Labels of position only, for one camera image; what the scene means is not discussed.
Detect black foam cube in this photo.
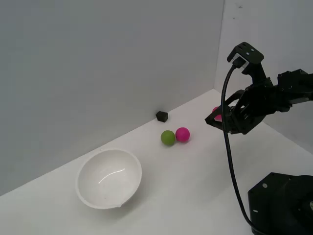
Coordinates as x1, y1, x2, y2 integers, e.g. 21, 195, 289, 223
156, 111, 169, 123

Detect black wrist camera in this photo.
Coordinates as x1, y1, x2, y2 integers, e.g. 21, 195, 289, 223
226, 42, 267, 83

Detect black camera cable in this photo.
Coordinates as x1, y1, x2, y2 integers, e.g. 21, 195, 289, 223
221, 61, 260, 235

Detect pink golf ball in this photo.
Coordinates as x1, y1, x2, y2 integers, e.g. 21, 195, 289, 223
175, 127, 191, 143
211, 106, 224, 122

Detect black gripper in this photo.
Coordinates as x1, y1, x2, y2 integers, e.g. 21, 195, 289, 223
204, 78, 292, 135

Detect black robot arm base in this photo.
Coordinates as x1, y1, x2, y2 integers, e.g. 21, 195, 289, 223
247, 172, 313, 235

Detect white plastic bowl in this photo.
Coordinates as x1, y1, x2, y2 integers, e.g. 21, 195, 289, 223
75, 148, 143, 210

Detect green golf ball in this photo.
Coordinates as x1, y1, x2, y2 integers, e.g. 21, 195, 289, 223
160, 130, 176, 147

